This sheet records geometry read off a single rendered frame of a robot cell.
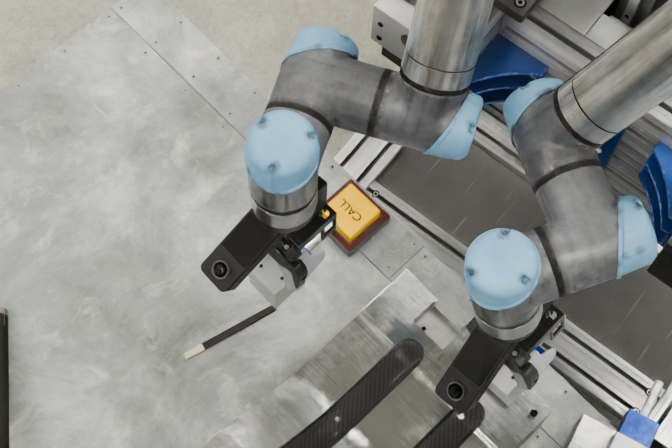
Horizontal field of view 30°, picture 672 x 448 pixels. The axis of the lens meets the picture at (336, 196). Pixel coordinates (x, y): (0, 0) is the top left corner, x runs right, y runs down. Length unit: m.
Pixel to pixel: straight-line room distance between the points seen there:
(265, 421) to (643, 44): 0.67
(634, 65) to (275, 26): 1.70
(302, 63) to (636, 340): 1.24
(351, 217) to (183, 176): 0.25
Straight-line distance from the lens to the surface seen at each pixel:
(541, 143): 1.30
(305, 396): 1.60
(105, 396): 1.71
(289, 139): 1.26
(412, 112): 1.31
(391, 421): 1.60
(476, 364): 1.42
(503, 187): 2.47
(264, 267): 1.58
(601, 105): 1.26
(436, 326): 1.66
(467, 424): 1.61
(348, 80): 1.32
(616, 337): 2.40
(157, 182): 1.81
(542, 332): 1.44
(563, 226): 1.28
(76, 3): 2.92
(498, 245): 1.25
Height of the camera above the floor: 2.44
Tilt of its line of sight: 67 degrees down
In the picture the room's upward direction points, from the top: 3 degrees clockwise
